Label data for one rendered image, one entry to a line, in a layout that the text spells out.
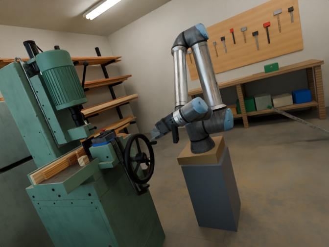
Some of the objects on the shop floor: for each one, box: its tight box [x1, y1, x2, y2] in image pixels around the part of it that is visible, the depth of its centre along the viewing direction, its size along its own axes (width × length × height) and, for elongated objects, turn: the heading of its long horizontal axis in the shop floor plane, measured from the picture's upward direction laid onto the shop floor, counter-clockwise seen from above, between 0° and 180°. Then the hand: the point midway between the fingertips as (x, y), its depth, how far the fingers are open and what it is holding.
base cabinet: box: [32, 162, 165, 247], centre depth 131 cm, size 45×58×71 cm
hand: (152, 139), depth 108 cm, fingers closed
